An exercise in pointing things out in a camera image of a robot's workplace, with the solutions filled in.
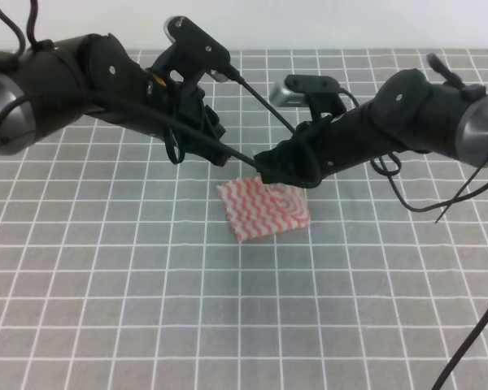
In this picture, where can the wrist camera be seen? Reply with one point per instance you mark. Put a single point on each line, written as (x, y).
(193, 53)
(320, 94)

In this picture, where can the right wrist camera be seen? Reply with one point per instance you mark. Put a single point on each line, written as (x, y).
(320, 94)

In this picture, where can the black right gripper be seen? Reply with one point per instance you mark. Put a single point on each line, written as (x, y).
(323, 149)

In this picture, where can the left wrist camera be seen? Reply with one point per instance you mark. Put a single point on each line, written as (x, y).
(193, 53)

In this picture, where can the pink white striped towel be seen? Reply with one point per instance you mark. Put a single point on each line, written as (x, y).
(256, 210)

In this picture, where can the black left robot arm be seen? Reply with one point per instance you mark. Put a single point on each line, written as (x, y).
(40, 94)

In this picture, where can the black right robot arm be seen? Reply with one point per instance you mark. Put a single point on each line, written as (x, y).
(407, 114)

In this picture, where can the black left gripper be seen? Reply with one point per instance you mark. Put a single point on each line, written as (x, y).
(160, 107)

